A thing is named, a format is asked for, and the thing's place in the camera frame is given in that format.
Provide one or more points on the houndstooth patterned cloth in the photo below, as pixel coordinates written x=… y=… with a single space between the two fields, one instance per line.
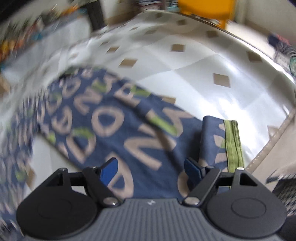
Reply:
x=284 y=187

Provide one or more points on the black plant pot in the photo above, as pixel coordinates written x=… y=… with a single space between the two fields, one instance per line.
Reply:
x=96 y=14

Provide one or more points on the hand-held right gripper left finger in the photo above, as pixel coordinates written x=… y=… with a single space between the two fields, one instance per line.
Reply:
x=108 y=172

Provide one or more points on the blue letter print pants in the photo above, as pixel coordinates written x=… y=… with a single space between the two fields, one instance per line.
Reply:
x=115 y=129

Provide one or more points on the yellow plastic chair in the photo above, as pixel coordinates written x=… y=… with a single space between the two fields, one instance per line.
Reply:
x=208 y=9

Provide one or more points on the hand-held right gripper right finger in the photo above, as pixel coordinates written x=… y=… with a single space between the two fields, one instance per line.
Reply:
x=193 y=171

